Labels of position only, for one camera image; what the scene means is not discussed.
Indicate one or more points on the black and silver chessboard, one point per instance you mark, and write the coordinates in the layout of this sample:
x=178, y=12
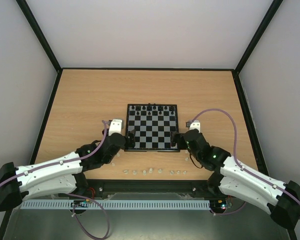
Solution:
x=152, y=132

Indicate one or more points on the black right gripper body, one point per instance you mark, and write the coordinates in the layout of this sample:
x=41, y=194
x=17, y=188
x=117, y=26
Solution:
x=179, y=140

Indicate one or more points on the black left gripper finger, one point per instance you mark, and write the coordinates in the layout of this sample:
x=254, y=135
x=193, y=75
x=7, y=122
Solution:
x=130, y=141
x=131, y=134

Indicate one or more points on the green circuit board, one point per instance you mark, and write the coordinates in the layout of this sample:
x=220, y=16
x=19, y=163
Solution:
x=224, y=203

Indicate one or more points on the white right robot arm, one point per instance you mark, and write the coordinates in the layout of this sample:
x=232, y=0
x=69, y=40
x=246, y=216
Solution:
x=233, y=178

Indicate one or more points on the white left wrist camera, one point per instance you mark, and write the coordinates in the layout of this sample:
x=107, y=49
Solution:
x=115, y=126

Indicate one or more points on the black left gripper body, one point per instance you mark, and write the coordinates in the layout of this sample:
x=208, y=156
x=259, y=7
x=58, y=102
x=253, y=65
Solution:
x=108, y=159

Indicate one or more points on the black mounting rail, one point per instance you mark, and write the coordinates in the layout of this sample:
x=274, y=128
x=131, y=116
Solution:
x=194, y=188

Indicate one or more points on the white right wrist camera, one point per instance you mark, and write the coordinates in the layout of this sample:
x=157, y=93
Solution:
x=194, y=125

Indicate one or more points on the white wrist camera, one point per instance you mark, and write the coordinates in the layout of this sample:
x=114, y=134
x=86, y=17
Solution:
x=115, y=126
x=194, y=125

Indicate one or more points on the light blue slotted cable duct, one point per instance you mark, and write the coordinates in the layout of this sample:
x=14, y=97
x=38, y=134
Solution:
x=67, y=204

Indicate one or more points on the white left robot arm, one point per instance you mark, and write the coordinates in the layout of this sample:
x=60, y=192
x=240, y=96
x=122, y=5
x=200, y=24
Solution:
x=61, y=175

